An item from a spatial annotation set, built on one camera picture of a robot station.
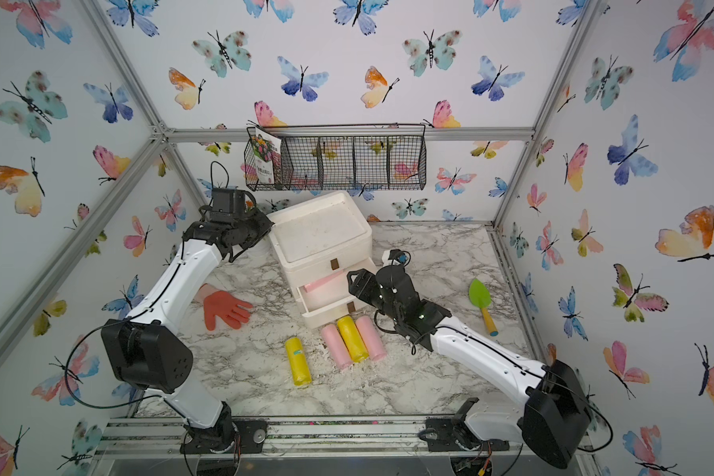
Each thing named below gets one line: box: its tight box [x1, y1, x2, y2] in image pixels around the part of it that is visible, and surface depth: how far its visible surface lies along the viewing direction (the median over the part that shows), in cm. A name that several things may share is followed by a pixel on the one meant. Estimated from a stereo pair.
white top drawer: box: [279, 238, 374, 287], surface depth 84 cm
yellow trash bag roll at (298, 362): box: [285, 337, 312, 386], surface depth 85 cm
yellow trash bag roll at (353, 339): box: [337, 315, 369, 363], surface depth 89 cm
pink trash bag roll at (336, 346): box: [321, 323, 353, 369], surface depth 88 cm
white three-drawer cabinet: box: [266, 190, 375, 329], surface depth 87 cm
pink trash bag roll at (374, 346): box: [355, 315, 387, 362], surface depth 90 cm
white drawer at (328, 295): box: [296, 269, 365, 319], surface depth 90 cm
